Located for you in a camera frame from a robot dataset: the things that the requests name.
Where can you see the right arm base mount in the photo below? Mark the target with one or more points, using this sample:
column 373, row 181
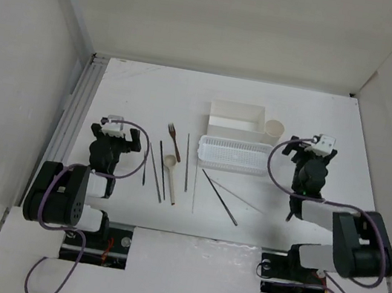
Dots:
column 279, row 274

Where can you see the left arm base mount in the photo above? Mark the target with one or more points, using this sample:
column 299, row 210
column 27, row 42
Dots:
column 109, row 249

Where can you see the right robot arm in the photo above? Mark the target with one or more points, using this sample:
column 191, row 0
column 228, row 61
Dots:
column 360, row 243

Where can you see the brown wooden fork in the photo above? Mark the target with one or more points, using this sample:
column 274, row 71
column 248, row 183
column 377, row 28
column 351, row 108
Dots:
column 172, row 133

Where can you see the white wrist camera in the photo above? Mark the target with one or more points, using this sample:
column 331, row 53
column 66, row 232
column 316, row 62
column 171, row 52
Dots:
column 112, row 126
column 322, row 145

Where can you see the white perforated deep box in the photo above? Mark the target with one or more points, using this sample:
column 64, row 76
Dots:
column 235, row 120

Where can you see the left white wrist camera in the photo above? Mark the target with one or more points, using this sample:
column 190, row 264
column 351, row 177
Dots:
column 112, row 126

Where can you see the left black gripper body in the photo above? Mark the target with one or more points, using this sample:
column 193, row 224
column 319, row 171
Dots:
column 118, row 145

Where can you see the small black two-prong fork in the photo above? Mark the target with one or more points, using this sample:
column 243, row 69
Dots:
column 144, row 168

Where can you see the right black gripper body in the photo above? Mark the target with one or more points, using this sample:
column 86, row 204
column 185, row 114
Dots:
column 301, row 157

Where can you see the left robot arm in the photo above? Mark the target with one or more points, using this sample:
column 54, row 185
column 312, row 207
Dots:
column 57, row 195

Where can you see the pale translucent chopstick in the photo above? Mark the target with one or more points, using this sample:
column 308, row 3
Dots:
column 237, row 196

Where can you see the white shallow mesh basket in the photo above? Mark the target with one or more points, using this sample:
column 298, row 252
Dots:
column 233, row 155

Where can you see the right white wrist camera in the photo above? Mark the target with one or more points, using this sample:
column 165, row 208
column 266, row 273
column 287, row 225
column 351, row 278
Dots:
column 322, row 145

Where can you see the grey metal chopstick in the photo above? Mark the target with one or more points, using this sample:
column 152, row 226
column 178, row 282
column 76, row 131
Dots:
column 155, row 175

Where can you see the thin clear chopstick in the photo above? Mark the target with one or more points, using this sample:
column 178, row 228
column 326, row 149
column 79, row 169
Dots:
column 194, row 186

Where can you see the white round cup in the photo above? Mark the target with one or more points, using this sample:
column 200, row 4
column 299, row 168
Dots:
column 273, row 130

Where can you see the long black chopstick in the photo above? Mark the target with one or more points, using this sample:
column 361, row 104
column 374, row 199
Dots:
column 234, row 222

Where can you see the aluminium frame rail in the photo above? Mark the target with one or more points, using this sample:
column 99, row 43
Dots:
column 75, row 107

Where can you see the silver metal chopstick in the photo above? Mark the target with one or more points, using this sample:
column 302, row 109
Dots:
column 187, row 164

